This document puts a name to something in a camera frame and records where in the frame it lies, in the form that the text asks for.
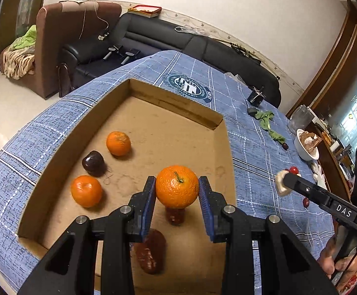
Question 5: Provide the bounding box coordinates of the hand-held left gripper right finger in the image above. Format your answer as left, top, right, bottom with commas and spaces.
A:
198, 176, 339, 295

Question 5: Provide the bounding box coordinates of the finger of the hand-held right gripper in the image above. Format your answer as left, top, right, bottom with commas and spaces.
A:
284, 173, 334, 212

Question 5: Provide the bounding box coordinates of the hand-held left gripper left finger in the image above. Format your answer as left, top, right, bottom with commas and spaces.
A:
18, 176, 157, 295

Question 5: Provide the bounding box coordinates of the large red date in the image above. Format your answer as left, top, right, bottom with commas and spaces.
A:
165, 206, 186, 225
134, 229, 167, 275

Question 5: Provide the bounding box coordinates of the orange with stem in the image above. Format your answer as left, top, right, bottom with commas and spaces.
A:
155, 165, 200, 209

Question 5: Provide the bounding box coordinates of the smooth orange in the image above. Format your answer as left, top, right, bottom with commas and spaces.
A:
71, 175, 103, 208

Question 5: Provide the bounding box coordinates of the cardboard box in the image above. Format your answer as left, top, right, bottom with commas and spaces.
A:
17, 78, 238, 295

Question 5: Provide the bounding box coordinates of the dark purple plum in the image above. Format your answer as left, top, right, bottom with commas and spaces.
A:
82, 150, 107, 178

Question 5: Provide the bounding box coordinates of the speckled orange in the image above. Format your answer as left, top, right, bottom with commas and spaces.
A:
106, 131, 131, 157

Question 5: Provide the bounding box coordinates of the person's right hand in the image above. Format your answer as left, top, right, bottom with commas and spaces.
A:
318, 236, 357, 283

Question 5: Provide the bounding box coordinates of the white work glove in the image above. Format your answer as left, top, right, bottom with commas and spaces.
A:
310, 163, 328, 188

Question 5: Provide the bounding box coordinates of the white bowl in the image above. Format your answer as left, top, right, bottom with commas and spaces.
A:
294, 128, 320, 161

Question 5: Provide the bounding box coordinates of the wooden cabinet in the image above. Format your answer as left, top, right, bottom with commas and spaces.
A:
308, 123, 356, 200

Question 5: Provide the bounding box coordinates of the brown paper bag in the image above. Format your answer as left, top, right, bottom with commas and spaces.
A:
298, 131, 323, 152

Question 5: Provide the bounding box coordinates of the grey translucent container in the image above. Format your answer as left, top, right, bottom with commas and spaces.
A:
289, 104, 312, 136

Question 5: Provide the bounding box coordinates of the green cloth strip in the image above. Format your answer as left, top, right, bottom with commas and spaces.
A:
255, 111, 285, 143

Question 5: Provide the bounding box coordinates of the black leather sofa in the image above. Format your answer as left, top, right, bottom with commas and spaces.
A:
62, 14, 282, 109

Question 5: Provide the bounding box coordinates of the clear plastic bag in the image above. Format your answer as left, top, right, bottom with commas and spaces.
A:
175, 26, 207, 36

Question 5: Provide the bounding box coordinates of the flat red box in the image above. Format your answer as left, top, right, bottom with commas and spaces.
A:
127, 4, 162, 18

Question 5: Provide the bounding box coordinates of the beige blanket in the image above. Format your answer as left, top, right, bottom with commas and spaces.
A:
0, 44, 37, 79

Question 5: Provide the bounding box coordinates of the brown armchair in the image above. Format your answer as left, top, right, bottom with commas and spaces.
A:
36, 1, 123, 99

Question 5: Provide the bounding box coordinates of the green cloth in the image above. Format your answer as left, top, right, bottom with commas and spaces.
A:
11, 25, 38, 51

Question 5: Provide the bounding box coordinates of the black device with wires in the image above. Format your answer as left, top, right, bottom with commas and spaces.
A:
248, 88, 265, 105

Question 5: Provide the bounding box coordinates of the wooden door frame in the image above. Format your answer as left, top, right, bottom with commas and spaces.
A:
286, 0, 357, 119

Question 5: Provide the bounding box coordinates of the grey handled tool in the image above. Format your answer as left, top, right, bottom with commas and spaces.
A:
103, 45, 122, 61
121, 49, 140, 65

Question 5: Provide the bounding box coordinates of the white string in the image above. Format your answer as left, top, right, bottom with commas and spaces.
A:
79, 1, 109, 40

